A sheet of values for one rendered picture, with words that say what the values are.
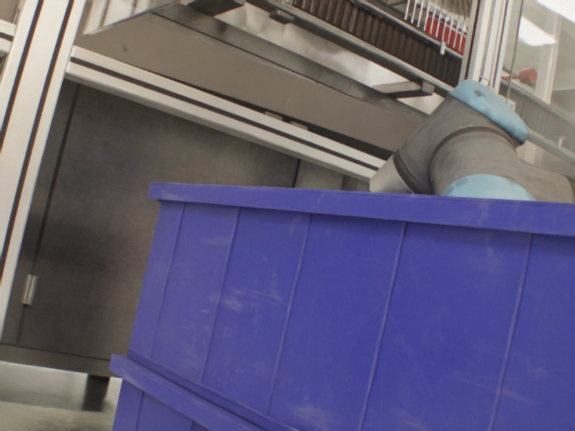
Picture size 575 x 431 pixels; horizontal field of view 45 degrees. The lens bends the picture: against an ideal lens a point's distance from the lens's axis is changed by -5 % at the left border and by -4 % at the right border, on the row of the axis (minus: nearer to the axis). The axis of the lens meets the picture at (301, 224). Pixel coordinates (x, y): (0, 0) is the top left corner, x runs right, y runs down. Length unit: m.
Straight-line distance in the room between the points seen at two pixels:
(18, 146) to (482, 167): 0.59
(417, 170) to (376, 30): 0.88
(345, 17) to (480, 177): 0.96
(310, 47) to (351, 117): 0.52
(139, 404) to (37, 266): 0.55
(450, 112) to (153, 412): 0.44
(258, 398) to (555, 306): 0.30
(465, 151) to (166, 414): 0.40
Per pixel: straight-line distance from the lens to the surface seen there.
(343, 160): 1.22
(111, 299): 1.38
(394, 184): 0.77
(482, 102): 0.73
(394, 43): 1.64
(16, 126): 0.98
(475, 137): 0.70
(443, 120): 0.74
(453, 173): 0.66
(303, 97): 1.27
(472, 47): 1.50
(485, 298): 0.49
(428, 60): 1.71
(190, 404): 0.72
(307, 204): 0.62
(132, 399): 0.86
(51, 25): 1.00
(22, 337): 1.34
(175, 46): 1.15
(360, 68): 1.92
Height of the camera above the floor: 0.35
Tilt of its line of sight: 5 degrees up
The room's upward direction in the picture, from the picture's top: 12 degrees clockwise
